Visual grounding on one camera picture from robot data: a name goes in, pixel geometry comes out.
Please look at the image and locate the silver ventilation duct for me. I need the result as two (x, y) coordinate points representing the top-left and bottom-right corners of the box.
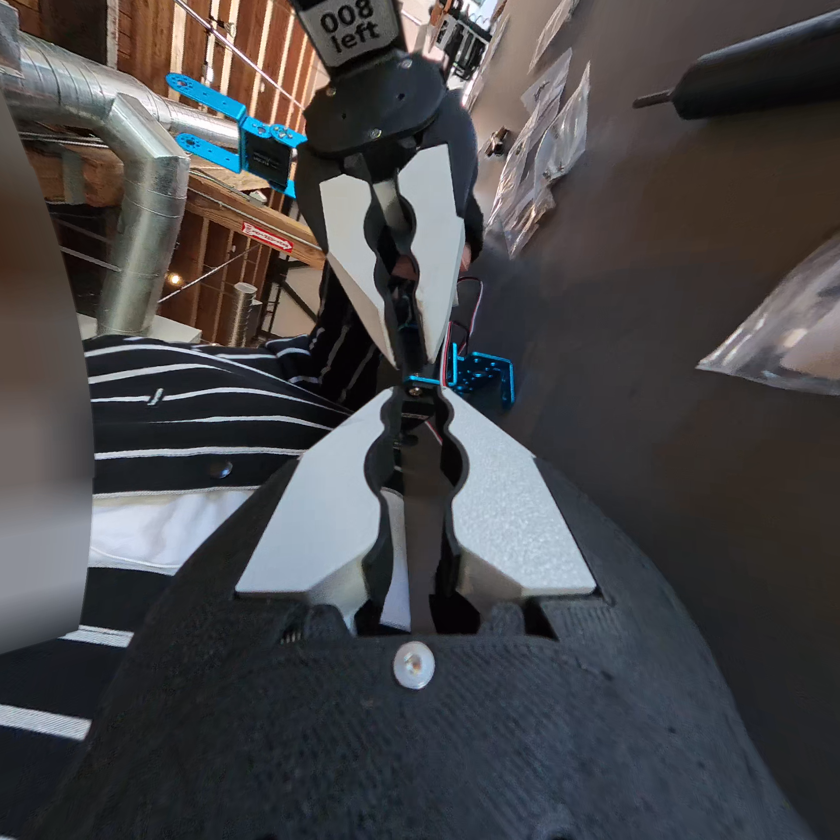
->
(0, 26), (193, 337)

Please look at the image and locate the black white striped shirt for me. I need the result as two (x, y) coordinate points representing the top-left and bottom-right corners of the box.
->
(0, 331), (395, 840)

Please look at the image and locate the clear bag of nuts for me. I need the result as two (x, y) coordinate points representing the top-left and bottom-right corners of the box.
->
(696, 238), (840, 396)

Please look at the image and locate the dark brown desk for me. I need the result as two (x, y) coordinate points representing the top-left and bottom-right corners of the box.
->
(453, 0), (840, 840)

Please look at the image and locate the white undershirt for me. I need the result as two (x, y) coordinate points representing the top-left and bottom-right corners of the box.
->
(87, 487), (413, 634)

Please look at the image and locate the blue servo bracket assembly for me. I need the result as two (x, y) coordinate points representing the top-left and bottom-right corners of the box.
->
(387, 282), (517, 454)

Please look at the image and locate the black boxy device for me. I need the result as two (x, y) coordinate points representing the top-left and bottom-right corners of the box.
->
(433, 0), (494, 81)

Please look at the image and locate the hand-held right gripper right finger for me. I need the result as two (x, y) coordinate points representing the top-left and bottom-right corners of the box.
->
(444, 386), (601, 599)

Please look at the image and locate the red sign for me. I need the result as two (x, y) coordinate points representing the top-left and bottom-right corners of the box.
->
(241, 221), (294, 252)

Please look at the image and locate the corrugated silver duct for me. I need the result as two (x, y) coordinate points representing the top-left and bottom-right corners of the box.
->
(233, 282), (265, 350)

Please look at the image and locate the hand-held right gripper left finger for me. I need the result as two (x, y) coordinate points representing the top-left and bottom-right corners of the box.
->
(234, 386), (399, 621)

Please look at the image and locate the black screwdriver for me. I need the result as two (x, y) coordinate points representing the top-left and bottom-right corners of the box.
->
(632, 8), (840, 121)

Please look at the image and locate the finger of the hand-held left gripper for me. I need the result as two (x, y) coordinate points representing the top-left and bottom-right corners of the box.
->
(294, 144), (399, 370)
(394, 144), (462, 365)

